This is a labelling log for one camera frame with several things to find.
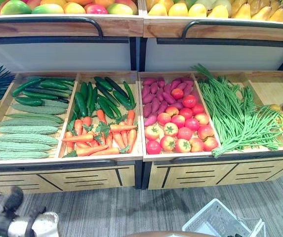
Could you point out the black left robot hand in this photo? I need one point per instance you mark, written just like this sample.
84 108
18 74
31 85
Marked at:
45 224

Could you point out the white plastic shopping basket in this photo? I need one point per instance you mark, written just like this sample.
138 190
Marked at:
213 217

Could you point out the wooden produce display stand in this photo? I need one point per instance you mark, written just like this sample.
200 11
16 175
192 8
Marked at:
82 180
195 177

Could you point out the light green bitter gourd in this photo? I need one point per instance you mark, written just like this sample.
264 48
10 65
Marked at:
56 103
38 109
15 155
25 122
27 130
17 146
27 139

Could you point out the orange carrot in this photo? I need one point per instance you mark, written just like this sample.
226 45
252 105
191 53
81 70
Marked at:
78 138
78 127
87 123
109 151
124 137
122 128
118 140
82 145
131 118
69 147
132 139
101 116
92 150
109 140

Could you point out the thin green ridged gourd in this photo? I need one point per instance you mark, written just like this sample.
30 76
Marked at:
32 116

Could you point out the dark green cucumber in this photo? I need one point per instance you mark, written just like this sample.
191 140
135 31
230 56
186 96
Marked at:
37 95
83 89
94 101
90 95
25 86
116 87
105 108
111 107
57 80
54 85
28 101
129 95
81 105
54 92
106 95
103 84
122 98

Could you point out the purple sweet potato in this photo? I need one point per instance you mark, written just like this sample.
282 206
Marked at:
175 84
162 107
167 89
149 81
147 110
154 88
150 120
187 81
161 82
146 91
188 90
178 104
159 95
169 98
148 98
181 86
155 105

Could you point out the wooden fruit shelf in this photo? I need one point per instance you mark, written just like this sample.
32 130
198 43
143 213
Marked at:
121 27
166 29

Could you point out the multicolour mango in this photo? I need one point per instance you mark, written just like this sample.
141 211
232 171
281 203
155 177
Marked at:
33 3
130 4
53 2
74 8
47 9
96 9
119 10
79 2
104 2
15 8

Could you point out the green long bean bunch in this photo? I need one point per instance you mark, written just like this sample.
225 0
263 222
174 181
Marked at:
232 118

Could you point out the green pear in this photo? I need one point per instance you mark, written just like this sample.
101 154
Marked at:
185 3

